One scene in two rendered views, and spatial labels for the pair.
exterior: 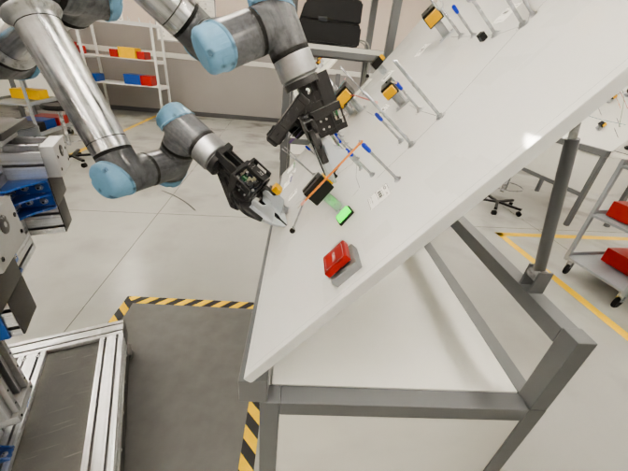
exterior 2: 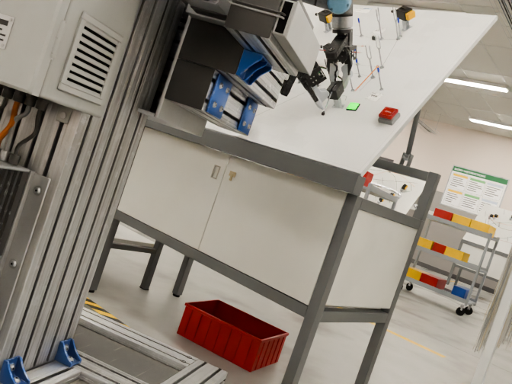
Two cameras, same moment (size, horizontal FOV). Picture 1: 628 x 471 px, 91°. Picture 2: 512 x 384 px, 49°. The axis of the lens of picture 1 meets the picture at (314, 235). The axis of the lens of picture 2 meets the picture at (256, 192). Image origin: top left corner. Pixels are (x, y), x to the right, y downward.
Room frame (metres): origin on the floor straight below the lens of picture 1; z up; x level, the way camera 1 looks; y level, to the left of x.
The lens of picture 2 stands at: (-0.68, 1.64, 0.76)
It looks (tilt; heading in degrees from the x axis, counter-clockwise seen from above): 2 degrees down; 313
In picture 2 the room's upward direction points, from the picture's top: 19 degrees clockwise
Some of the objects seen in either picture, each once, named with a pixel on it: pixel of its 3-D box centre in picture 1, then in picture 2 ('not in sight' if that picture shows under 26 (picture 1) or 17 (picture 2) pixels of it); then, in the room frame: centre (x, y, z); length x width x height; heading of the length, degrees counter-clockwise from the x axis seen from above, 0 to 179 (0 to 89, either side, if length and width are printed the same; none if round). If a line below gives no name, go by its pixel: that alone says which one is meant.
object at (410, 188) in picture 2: not in sight; (375, 210); (4.22, -6.36, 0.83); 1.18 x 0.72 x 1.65; 8
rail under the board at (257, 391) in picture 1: (277, 237); (231, 145); (0.95, 0.13, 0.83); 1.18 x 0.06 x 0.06; 5
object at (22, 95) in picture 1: (32, 100); not in sight; (4.58, 4.22, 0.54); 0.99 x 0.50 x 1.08; 11
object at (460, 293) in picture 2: not in sight; (441, 257); (2.26, -4.91, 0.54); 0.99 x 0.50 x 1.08; 10
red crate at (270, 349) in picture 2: not in sight; (232, 333); (0.93, -0.23, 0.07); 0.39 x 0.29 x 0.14; 17
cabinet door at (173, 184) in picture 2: not in sight; (171, 184); (1.22, 0.13, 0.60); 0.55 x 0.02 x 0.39; 5
